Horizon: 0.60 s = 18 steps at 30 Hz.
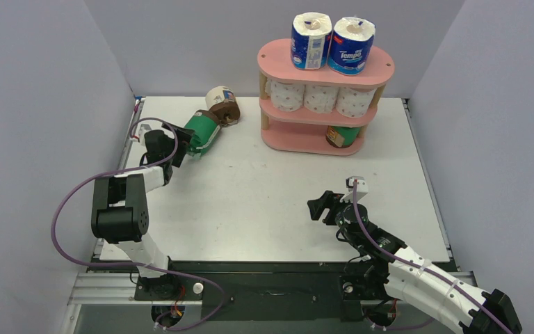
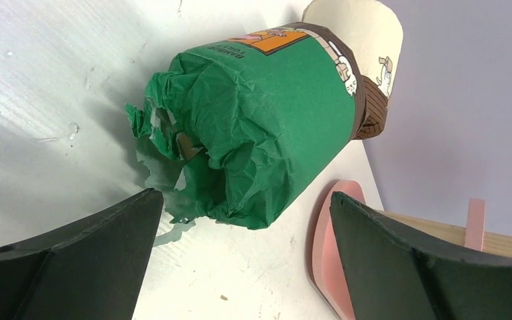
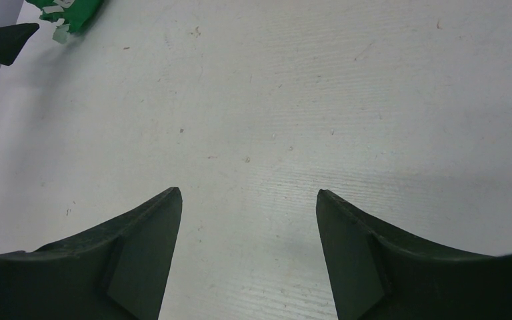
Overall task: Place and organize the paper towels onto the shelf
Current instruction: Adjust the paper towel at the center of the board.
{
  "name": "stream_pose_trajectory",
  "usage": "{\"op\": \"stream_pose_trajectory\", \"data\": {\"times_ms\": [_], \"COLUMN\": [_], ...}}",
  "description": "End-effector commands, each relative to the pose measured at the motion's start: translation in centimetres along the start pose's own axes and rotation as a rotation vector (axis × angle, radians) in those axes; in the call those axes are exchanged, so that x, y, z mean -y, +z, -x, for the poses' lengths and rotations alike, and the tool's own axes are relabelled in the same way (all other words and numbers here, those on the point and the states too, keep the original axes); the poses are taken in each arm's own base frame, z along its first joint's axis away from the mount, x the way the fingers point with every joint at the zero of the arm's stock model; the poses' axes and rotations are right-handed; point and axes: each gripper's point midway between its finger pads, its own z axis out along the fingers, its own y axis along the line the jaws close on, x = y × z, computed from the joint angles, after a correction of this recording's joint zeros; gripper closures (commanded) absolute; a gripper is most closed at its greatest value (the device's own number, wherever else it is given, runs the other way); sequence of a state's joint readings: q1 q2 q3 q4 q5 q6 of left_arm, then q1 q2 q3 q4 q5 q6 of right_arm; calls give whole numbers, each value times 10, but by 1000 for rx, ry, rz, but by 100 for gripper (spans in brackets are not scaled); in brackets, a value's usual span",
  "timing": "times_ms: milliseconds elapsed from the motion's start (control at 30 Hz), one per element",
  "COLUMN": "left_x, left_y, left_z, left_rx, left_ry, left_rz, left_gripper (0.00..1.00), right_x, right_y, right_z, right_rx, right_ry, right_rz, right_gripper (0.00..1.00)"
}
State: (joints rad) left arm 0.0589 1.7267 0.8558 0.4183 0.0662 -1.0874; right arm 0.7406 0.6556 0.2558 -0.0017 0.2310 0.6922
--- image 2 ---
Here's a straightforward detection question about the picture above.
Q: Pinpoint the green brown roll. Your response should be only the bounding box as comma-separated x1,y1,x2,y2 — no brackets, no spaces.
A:
125,22,397,243

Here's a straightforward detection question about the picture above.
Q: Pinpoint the pink three-tier shelf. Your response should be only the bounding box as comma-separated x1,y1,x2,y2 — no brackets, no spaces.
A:
310,181,512,319

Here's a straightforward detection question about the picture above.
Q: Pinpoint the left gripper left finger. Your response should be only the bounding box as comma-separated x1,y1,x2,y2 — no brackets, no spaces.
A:
0,189,163,319

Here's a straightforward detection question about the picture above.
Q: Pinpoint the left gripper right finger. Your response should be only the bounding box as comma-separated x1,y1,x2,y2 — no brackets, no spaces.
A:
330,192,512,319

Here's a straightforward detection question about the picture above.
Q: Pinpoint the beige brown paper roll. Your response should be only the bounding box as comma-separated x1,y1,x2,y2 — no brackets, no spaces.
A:
302,0,405,99

